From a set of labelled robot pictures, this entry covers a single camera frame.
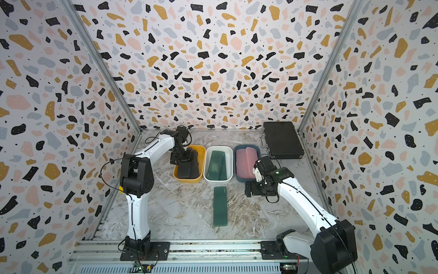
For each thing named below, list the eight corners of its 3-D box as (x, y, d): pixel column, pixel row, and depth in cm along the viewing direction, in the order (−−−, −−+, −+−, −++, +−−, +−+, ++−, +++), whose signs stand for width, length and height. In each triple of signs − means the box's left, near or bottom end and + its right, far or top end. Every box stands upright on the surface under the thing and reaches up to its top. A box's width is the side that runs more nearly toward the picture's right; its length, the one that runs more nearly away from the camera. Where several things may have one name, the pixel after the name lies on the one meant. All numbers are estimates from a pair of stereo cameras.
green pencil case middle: (211, 226, 83) (211, 224, 81) (214, 188, 96) (213, 186, 94) (227, 226, 83) (227, 225, 81) (227, 188, 96) (227, 186, 94)
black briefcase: (263, 159, 109) (264, 153, 104) (258, 127, 128) (259, 121, 123) (302, 159, 109) (305, 153, 104) (291, 127, 128) (294, 121, 123)
